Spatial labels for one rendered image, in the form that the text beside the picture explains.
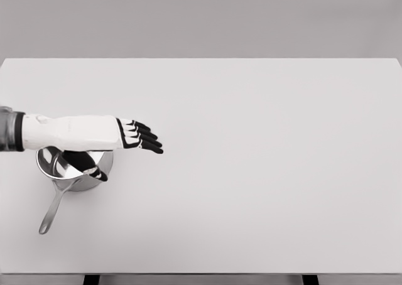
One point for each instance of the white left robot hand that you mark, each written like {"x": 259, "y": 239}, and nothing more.
{"x": 91, "y": 133}

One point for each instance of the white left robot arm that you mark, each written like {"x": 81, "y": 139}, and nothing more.
{"x": 34, "y": 131}

